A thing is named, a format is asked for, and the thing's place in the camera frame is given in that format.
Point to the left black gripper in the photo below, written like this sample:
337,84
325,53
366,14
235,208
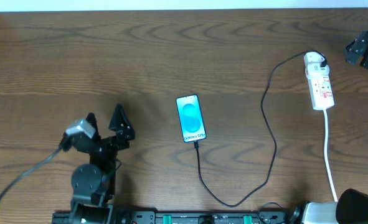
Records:
106,140

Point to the white power strip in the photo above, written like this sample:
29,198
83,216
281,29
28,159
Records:
320,89

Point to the blue Galaxy smartphone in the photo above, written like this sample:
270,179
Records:
190,118

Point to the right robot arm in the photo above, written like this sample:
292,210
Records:
352,205

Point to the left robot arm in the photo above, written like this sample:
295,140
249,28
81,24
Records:
94,183

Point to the white charger plug adapter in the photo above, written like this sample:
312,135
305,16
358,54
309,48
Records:
315,70

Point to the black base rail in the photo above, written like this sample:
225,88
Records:
149,217

